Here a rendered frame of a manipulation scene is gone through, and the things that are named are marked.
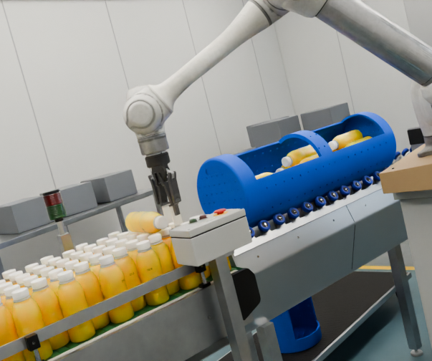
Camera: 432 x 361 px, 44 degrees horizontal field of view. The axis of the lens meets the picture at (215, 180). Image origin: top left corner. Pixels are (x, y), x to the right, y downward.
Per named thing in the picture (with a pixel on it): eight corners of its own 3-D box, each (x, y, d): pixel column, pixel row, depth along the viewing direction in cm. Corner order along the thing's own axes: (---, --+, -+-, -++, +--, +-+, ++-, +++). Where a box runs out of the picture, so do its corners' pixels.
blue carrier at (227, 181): (404, 168, 227) (387, 104, 225) (257, 234, 176) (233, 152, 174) (352, 177, 250) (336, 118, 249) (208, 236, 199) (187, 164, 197)
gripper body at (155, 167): (173, 149, 164) (180, 177, 165) (158, 152, 170) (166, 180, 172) (152, 155, 159) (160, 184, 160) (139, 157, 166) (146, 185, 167)
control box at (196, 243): (253, 241, 150) (244, 207, 149) (198, 267, 139) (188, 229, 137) (231, 241, 158) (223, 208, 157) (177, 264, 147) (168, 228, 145)
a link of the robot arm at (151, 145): (155, 134, 171) (160, 152, 171) (132, 140, 165) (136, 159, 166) (170, 130, 163) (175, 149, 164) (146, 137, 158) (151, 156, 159)
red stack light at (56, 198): (66, 201, 187) (63, 190, 187) (49, 206, 184) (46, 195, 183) (59, 202, 192) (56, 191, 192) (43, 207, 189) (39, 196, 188)
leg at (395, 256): (425, 352, 261) (399, 231, 254) (418, 357, 258) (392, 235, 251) (415, 349, 266) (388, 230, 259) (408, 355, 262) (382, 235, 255)
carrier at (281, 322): (264, 357, 266) (321, 349, 258) (222, 190, 256) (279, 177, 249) (271, 331, 293) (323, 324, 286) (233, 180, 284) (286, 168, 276)
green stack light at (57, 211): (69, 215, 188) (66, 201, 187) (53, 220, 184) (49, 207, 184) (63, 215, 193) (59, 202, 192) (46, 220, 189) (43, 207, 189)
